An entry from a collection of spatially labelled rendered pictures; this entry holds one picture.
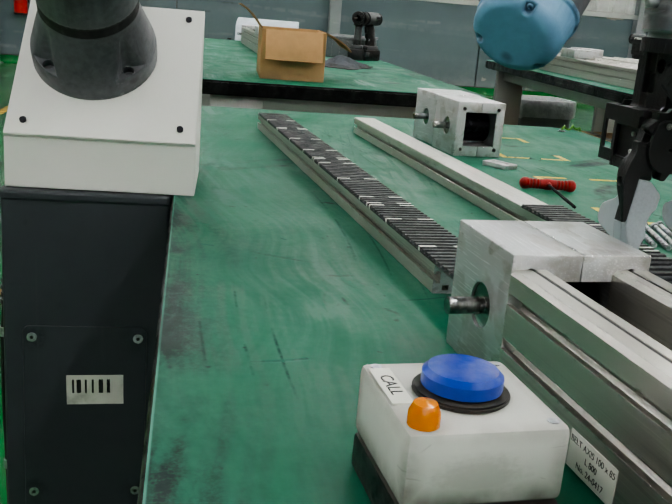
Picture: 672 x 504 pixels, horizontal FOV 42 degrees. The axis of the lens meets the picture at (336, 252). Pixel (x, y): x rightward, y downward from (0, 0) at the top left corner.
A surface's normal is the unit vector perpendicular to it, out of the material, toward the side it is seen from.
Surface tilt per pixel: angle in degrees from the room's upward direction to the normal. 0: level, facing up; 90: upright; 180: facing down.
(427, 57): 90
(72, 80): 115
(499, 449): 90
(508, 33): 126
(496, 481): 90
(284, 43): 63
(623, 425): 90
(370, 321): 0
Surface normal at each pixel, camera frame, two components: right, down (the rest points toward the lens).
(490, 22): -0.47, 0.73
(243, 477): 0.08, -0.96
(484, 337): -0.97, -0.01
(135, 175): 0.11, 0.28
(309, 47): 0.15, -0.09
